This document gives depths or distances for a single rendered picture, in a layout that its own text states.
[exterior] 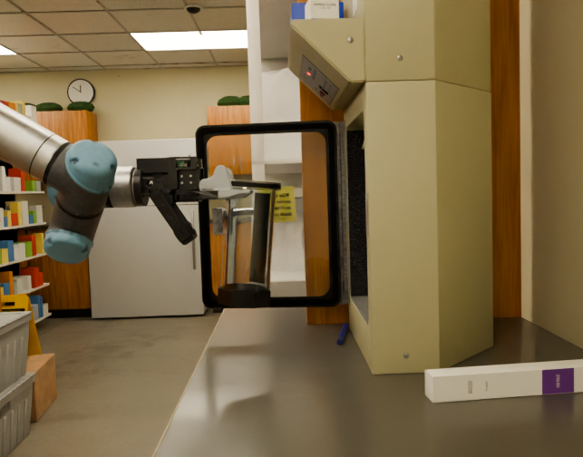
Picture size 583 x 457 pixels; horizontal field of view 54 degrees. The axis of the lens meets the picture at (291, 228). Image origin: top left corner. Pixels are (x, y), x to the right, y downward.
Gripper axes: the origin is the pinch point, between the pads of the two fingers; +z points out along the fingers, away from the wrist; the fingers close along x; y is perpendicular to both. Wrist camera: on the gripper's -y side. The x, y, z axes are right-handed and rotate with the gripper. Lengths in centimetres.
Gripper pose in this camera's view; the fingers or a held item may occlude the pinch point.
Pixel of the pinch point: (247, 195)
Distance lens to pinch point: 106.4
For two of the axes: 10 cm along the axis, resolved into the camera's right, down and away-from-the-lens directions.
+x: -0.1, -0.6, 10.0
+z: 10.0, -0.2, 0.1
